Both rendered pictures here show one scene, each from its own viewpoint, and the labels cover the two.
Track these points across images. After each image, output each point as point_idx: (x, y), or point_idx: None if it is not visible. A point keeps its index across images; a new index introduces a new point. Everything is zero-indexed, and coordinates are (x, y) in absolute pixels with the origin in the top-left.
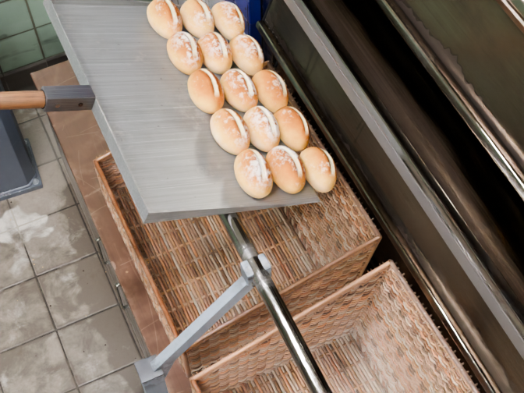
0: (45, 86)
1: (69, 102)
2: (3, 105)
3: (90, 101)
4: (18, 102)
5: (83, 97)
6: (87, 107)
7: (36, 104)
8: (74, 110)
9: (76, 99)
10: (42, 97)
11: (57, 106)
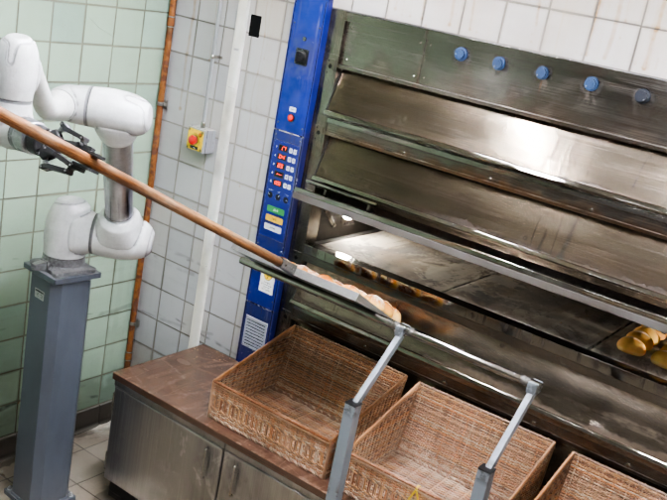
0: None
1: (289, 265)
2: (271, 256)
3: (295, 268)
4: (275, 257)
5: (294, 264)
6: (293, 272)
7: (280, 261)
8: (289, 271)
9: (292, 264)
10: (281, 258)
11: (286, 265)
